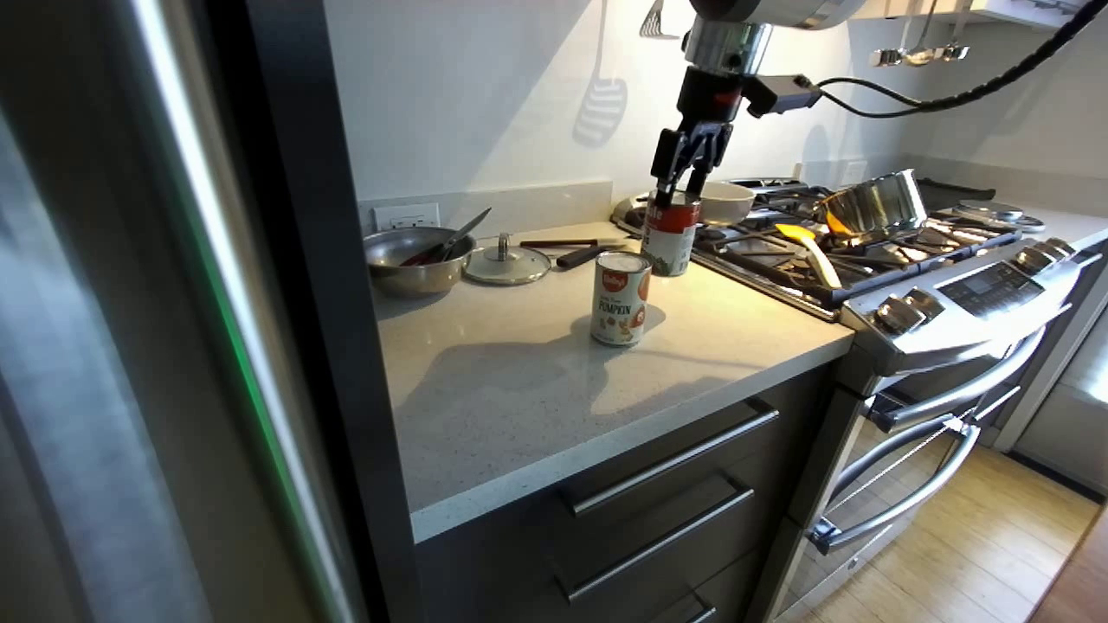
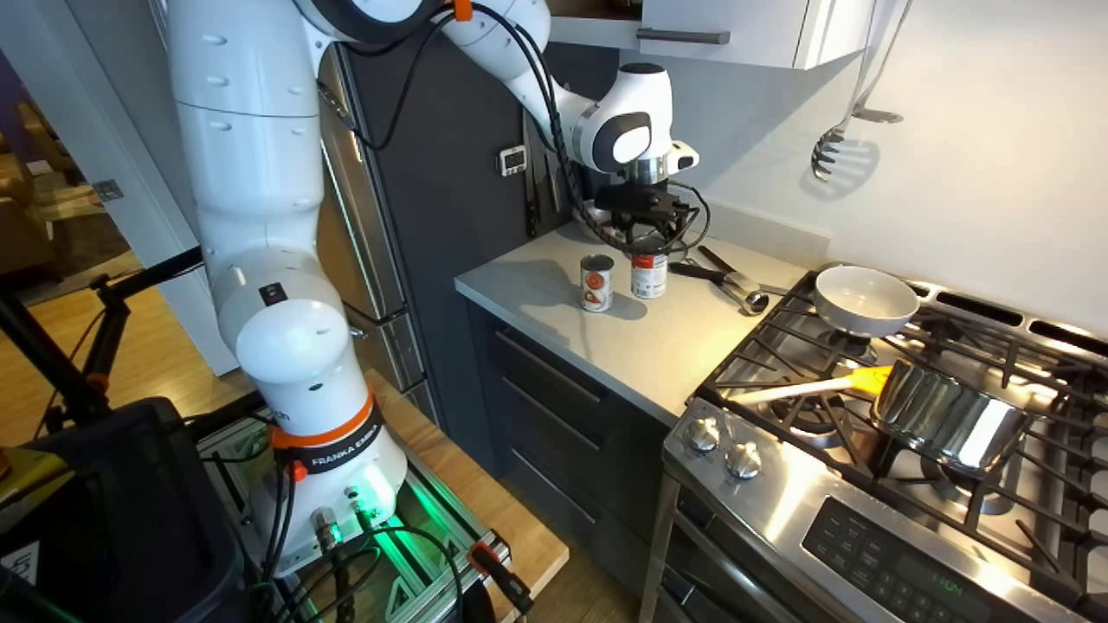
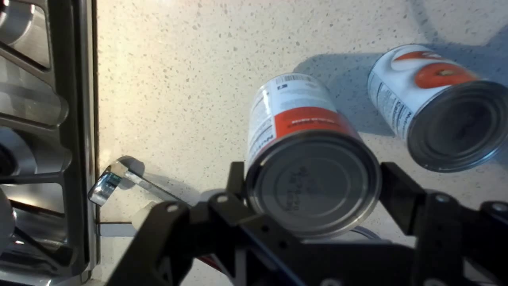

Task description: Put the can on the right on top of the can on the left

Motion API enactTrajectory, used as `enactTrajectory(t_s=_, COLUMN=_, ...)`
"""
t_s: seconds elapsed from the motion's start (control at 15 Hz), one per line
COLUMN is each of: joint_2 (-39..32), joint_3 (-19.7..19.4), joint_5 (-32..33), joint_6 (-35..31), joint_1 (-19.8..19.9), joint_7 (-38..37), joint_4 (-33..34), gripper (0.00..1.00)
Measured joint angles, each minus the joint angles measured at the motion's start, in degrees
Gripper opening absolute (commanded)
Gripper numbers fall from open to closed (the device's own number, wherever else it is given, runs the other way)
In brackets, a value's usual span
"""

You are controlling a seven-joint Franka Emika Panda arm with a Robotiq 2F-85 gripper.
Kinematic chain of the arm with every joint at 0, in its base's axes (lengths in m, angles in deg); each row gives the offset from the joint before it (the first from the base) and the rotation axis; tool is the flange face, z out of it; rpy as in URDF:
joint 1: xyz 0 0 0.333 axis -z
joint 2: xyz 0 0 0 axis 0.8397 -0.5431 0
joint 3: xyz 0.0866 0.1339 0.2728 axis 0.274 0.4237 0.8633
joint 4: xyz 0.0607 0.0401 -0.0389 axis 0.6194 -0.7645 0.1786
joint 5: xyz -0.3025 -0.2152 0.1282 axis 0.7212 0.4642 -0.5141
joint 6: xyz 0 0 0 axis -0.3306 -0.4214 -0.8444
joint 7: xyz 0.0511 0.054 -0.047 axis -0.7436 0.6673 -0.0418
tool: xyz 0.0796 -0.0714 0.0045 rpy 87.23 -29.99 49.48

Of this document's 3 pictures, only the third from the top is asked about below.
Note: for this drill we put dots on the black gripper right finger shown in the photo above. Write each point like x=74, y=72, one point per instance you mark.
x=450, y=232

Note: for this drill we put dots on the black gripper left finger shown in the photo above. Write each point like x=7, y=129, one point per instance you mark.
x=180, y=238

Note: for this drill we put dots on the white can red band label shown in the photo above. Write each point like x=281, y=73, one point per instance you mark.
x=307, y=159

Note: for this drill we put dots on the white can tomato picture label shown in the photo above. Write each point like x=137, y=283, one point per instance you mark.
x=439, y=105

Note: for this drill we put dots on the stainless steel gas stove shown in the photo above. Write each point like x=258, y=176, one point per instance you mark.
x=42, y=132

